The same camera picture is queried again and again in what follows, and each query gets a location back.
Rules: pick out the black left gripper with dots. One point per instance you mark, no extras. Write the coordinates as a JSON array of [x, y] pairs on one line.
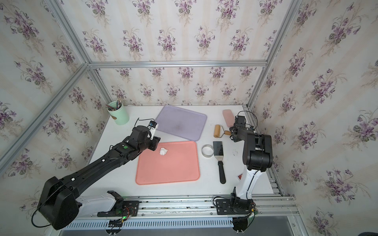
[[155, 142]]

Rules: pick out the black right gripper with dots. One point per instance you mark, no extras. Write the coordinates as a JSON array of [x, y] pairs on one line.
[[231, 129]]

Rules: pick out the wooden dough roller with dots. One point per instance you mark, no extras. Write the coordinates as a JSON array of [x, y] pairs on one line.
[[219, 131]]

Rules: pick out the white dough piece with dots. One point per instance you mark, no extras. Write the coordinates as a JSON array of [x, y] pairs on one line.
[[163, 151]]

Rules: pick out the pink plastic tray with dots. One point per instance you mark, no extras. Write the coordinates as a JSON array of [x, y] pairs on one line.
[[180, 164]]

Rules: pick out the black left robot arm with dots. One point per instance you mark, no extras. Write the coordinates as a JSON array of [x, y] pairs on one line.
[[59, 202]]

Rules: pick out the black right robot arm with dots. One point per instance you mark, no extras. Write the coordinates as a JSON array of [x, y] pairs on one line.
[[257, 158]]

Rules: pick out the pink rectangular case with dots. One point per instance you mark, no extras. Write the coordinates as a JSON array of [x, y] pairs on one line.
[[228, 117]]

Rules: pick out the green utensil cup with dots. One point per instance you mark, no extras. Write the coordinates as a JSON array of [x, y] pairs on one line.
[[118, 112]]

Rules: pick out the purple plastic tray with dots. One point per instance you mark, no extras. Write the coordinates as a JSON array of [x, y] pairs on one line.
[[180, 122]]

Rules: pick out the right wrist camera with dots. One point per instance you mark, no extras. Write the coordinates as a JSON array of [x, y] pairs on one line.
[[240, 121]]

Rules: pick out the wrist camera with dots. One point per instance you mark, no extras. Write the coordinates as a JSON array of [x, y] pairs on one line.
[[240, 121], [152, 126]]

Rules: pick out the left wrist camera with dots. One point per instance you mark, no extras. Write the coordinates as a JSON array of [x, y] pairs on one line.
[[152, 126]]

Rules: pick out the black handled metal scraper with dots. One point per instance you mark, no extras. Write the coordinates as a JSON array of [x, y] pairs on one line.
[[218, 154]]

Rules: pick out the metal ring cutter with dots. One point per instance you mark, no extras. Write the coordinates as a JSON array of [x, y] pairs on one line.
[[207, 151]]

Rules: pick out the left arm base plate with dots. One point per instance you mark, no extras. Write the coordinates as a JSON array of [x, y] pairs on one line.
[[121, 207]]

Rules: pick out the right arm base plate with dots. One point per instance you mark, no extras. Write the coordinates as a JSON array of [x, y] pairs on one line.
[[233, 205]]

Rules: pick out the aluminium frame rail front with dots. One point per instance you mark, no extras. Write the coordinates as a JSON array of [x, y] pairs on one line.
[[203, 206]]

